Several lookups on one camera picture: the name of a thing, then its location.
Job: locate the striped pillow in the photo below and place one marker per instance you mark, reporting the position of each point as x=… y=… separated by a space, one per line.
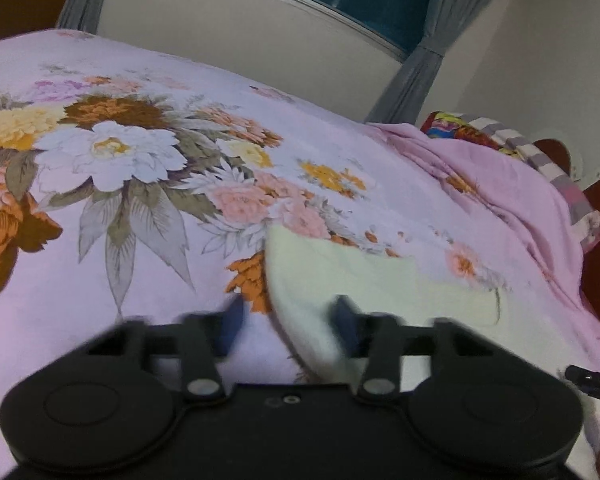
x=555 y=170

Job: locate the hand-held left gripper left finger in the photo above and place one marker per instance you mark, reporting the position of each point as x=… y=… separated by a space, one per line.
x=232 y=322

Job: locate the floral pink bed sheet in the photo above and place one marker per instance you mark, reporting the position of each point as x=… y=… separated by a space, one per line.
x=130 y=240

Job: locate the pink blanket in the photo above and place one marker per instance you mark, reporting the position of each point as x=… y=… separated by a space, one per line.
x=500 y=195

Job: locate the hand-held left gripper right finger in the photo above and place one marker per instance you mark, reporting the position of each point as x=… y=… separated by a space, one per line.
x=344 y=322

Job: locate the colourful printed pillow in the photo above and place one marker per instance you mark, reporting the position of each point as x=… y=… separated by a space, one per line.
x=455 y=130

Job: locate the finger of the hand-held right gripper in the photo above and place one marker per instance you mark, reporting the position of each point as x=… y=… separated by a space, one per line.
x=592 y=380

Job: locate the cream small garment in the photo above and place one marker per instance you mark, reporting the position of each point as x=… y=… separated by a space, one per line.
x=330 y=280

